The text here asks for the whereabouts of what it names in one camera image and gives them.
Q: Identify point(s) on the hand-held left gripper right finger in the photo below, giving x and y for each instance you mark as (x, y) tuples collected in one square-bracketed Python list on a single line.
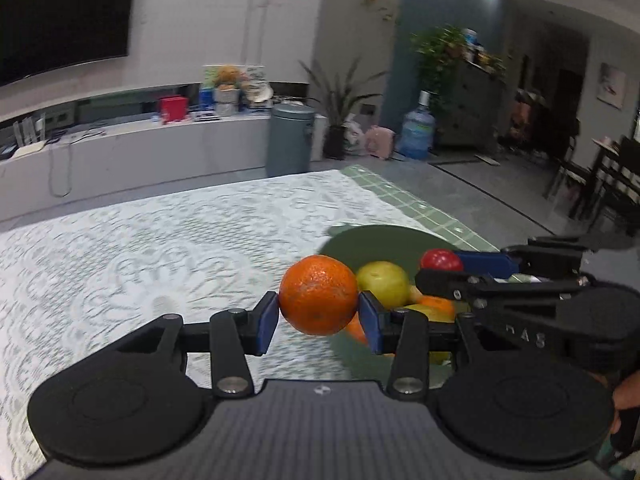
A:
[(372, 325)]

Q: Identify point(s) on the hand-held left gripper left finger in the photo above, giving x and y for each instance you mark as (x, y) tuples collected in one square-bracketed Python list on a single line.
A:
[(268, 322)]

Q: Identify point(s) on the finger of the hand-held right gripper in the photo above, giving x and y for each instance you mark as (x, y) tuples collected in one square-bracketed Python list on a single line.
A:
[(487, 262), (465, 285)]

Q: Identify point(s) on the orange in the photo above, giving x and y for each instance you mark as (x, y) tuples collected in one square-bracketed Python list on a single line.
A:
[(437, 305), (318, 295), (356, 331)]

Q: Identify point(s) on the yellow fruit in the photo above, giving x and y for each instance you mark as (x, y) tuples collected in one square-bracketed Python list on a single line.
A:
[(435, 316)]

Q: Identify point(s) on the yellow-green red apple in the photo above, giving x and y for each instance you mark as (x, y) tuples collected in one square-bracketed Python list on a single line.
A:
[(382, 282)]

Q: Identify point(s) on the green bowl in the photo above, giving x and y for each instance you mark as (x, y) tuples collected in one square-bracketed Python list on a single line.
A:
[(380, 245)]

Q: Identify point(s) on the person's right hand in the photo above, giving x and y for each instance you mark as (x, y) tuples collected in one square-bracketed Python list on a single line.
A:
[(624, 402)]

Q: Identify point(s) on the green tiled tablecloth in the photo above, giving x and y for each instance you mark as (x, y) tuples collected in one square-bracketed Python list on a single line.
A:
[(425, 210)]

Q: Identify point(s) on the dark dining chair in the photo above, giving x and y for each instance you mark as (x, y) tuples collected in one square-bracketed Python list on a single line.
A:
[(567, 175), (617, 185)]

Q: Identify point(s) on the white lace tablecloth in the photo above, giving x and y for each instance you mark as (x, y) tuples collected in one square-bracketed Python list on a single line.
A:
[(150, 260)]

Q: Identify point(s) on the blue water bottle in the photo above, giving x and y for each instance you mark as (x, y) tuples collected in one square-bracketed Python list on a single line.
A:
[(419, 127)]

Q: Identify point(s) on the dark drawer cabinet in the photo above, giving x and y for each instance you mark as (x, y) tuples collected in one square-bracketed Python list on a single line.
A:
[(472, 107)]

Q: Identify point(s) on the pink bag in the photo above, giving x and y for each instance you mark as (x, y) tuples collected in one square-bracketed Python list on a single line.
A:
[(380, 142)]

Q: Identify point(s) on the dark dining table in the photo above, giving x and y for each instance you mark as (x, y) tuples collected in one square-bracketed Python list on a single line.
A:
[(607, 144)]

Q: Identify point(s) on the grey-blue trash can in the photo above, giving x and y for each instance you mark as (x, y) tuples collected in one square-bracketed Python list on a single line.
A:
[(291, 140)]

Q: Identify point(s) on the white plastic bag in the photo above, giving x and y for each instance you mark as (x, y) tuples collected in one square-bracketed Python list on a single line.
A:
[(352, 135)]

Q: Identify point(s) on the grey television cabinet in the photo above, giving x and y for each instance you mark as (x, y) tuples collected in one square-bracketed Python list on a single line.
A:
[(150, 160)]

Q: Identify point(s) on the bushy green potted plant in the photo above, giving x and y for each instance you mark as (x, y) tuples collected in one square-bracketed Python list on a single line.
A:
[(445, 55)]

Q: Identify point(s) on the long-leaf potted plant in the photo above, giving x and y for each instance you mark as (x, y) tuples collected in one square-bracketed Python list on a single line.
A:
[(340, 105)]

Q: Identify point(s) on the blue box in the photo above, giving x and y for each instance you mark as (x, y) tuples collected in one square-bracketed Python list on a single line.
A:
[(206, 98)]

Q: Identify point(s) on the red box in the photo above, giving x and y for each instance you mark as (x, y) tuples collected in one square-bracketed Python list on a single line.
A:
[(173, 109)]

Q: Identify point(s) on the colourful picture board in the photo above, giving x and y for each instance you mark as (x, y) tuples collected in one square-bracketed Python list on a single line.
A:
[(235, 80)]

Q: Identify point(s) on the brown plush toy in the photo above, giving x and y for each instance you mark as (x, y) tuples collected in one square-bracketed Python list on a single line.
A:
[(227, 77)]

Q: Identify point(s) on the white notebook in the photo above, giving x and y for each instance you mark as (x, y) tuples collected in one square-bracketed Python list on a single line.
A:
[(27, 150)]

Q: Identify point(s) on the white router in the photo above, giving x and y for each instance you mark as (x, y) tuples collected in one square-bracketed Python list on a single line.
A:
[(29, 130)]

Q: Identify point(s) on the black television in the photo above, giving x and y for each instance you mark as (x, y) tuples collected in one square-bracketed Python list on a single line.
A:
[(65, 10)]

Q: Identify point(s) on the framed wall picture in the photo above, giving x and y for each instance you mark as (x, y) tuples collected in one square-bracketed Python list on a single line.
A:
[(611, 85)]

